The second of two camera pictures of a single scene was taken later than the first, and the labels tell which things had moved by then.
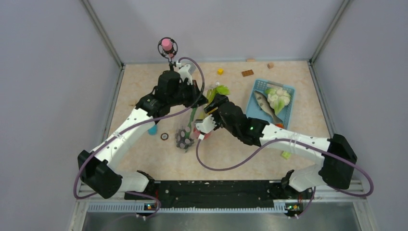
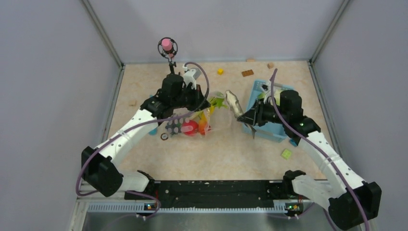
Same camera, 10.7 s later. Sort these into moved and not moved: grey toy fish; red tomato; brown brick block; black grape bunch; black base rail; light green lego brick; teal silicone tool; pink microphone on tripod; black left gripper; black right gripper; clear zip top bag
Moved: black grape bunch; black right gripper; grey toy fish; clear zip top bag; red tomato
Not moved: teal silicone tool; black left gripper; light green lego brick; brown brick block; black base rail; pink microphone on tripod
